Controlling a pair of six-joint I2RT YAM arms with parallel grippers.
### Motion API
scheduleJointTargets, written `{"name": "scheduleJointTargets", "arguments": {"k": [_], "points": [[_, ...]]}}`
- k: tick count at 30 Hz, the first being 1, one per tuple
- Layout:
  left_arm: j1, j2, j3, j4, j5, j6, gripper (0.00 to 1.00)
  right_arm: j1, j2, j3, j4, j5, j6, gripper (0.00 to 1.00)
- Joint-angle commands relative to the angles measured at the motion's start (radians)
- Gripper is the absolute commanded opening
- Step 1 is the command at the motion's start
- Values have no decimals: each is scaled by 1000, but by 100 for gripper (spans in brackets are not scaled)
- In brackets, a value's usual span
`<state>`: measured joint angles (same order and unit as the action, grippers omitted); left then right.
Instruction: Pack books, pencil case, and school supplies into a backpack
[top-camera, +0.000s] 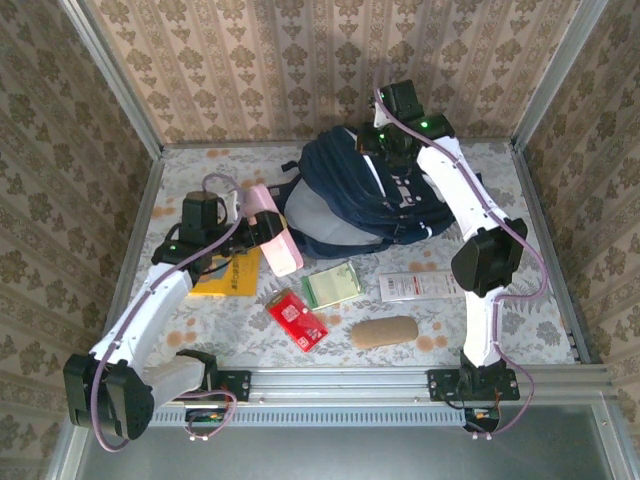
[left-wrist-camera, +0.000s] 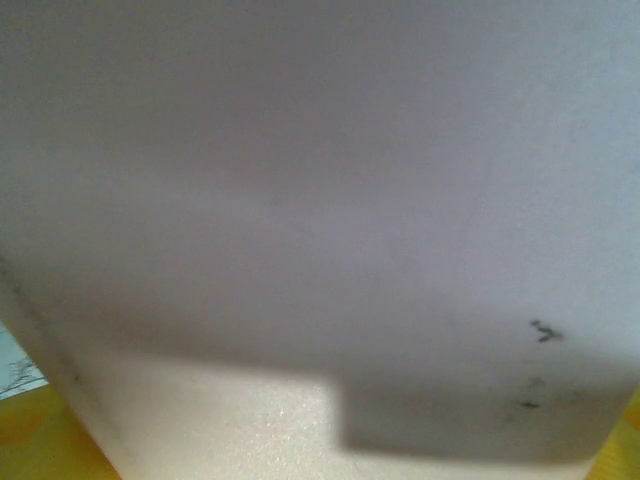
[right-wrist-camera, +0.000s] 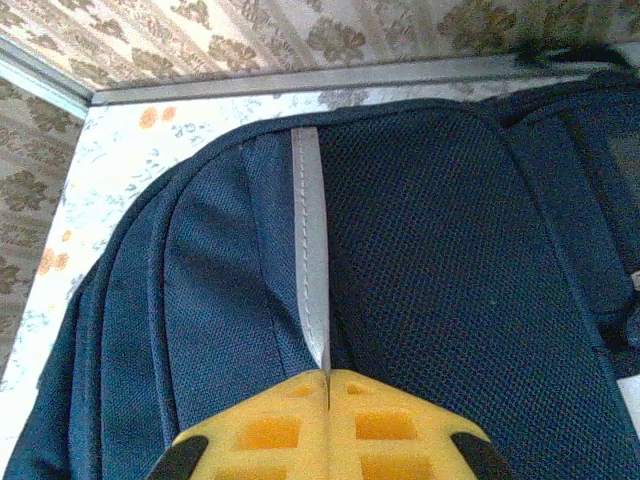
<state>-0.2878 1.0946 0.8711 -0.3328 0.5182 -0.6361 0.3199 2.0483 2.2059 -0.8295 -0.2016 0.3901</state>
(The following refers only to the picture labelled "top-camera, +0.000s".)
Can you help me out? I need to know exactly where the pink pencil case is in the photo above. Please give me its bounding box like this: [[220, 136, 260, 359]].
[[241, 183, 304, 277]]

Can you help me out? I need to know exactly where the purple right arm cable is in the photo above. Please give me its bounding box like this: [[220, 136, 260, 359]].
[[372, 62, 549, 441]]

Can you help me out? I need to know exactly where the green notepad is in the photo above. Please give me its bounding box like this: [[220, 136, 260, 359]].
[[299, 262, 362, 312]]

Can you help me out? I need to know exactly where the navy blue backpack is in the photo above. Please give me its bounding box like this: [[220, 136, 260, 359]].
[[280, 124, 484, 260]]

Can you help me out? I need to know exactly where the tan fabric pouch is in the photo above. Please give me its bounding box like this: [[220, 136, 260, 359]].
[[350, 314, 420, 350]]

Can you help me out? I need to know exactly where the grey slotted cable duct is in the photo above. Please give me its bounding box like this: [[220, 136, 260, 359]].
[[152, 409, 469, 429]]

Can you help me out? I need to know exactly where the yellow book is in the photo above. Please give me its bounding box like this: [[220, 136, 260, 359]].
[[192, 247, 263, 297]]

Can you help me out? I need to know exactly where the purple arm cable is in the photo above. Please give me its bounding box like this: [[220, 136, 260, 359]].
[[372, 62, 549, 441], [89, 173, 247, 453]]

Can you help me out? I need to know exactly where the aluminium table side rail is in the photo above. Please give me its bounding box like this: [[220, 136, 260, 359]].
[[509, 144, 592, 364], [94, 147, 167, 369]]

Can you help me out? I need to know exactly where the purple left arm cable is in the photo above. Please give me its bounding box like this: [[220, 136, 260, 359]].
[[89, 173, 247, 453]]

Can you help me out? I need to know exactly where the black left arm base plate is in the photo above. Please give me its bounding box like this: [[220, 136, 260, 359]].
[[162, 369, 251, 404]]

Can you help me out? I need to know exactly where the white packet with red stripe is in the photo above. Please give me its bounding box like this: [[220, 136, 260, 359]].
[[378, 269, 469, 303]]

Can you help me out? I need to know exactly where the grey metal tray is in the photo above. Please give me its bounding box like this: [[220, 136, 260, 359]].
[[47, 392, 640, 480]]

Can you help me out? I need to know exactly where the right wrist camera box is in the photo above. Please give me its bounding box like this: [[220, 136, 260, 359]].
[[372, 99, 397, 129]]

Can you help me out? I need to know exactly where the aluminium frame post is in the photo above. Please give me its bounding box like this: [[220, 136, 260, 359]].
[[57, 0, 166, 156], [509, 0, 609, 151]]

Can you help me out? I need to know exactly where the aluminium mounting rail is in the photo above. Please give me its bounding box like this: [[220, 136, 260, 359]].
[[149, 364, 614, 401]]

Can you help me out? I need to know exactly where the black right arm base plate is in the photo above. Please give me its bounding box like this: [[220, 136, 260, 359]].
[[427, 368, 521, 404]]

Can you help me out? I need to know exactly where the black connector box with wires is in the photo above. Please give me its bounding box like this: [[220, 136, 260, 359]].
[[462, 407, 501, 434], [183, 407, 227, 437]]

